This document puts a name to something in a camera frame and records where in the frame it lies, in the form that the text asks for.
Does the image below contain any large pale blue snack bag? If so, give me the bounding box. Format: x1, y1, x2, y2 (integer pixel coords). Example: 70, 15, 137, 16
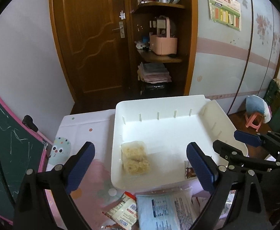
136, 187, 197, 230

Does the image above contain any clear-wrapped beige pastry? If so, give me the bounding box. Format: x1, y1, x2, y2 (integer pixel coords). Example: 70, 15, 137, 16
121, 141, 150, 176

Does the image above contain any pink cartoon bed sheet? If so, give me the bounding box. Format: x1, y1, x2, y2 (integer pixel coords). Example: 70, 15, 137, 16
47, 110, 137, 229

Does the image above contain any pink plastic stool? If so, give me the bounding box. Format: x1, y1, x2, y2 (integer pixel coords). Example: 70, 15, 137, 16
244, 112, 264, 132

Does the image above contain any dark wooden nightstand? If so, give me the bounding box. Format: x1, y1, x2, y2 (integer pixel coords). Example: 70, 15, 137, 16
264, 78, 280, 133

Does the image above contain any small brown snack packet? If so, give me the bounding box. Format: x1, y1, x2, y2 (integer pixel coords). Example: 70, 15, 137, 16
184, 160, 197, 180

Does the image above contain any blue plush pillow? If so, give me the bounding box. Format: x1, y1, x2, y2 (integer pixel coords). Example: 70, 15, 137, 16
246, 94, 271, 124

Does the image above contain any white plastic organizer bin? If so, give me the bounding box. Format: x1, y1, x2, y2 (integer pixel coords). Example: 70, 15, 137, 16
111, 95, 248, 192

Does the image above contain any beige UFO noodle packet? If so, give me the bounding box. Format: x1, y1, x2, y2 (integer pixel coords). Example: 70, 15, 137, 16
103, 192, 138, 229

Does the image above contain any stack of folded cloths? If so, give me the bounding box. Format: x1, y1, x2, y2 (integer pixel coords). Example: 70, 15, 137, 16
137, 62, 172, 84

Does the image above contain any white sliding wardrobe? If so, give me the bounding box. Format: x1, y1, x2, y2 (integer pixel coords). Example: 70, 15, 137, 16
189, 0, 280, 114

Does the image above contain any pink storage basket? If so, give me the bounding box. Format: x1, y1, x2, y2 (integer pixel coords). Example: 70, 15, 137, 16
149, 16, 177, 56

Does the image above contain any brown wooden corner shelf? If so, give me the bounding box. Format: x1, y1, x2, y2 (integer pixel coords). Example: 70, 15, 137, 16
128, 0, 198, 98

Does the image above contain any green chalkboard pink frame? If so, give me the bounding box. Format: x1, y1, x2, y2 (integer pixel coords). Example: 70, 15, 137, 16
0, 98, 52, 223

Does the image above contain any colourful wall poster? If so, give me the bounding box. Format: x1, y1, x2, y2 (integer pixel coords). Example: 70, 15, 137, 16
208, 0, 241, 31

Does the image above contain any silver door handle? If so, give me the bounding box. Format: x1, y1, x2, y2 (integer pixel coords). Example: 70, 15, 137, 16
112, 21, 125, 39

